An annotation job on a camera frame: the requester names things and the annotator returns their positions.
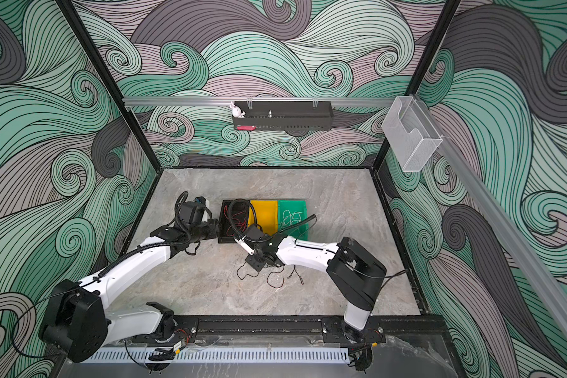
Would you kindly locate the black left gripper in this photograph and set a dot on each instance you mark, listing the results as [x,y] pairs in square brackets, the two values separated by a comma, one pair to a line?
[213,228]

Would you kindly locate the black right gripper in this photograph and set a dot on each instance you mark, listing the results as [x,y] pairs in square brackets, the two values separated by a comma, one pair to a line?
[252,263]

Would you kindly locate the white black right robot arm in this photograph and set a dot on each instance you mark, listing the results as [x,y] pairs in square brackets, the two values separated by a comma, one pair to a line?
[356,273]

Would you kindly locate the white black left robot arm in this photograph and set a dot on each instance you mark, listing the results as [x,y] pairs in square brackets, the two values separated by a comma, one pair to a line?
[78,320]

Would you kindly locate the black storage bin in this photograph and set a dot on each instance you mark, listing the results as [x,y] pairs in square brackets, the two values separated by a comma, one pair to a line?
[238,216]

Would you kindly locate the yellow storage bin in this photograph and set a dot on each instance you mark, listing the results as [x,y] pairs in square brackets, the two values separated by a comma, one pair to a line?
[266,212]

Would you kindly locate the green storage bin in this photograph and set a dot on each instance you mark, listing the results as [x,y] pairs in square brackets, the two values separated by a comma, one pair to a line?
[291,212]

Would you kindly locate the pink marker on shelf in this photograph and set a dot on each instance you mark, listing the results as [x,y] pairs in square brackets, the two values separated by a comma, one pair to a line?
[246,128]

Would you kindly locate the white rabbit figurine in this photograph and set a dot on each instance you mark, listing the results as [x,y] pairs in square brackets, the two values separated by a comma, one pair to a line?
[236,111]

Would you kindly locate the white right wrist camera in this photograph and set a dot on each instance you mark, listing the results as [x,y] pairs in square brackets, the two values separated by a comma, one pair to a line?
[251,238]

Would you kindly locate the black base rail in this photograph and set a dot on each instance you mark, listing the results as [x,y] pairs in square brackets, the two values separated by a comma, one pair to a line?
[330,329]

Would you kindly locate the aluminium wall rail back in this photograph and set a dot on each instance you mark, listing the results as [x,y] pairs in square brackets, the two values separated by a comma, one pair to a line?
[223,101]

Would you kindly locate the white slotted cable duct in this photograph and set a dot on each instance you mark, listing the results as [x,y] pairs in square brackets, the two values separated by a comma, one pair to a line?
[221,354]

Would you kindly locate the black wall shelf tray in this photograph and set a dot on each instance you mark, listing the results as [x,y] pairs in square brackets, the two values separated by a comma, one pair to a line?
[296,118]

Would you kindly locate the clear plastic wall holder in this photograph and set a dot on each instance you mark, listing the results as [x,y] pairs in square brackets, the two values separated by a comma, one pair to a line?
[412,134]

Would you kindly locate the black corner frame post left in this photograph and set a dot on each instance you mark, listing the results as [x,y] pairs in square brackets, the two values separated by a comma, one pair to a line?
[90,49]

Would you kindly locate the black corner frame post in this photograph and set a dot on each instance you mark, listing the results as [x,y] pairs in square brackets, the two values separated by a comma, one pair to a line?
[90,49]
[431,49]

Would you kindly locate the black corner frame post right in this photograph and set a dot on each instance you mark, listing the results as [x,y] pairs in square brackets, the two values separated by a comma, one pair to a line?
[431,49]

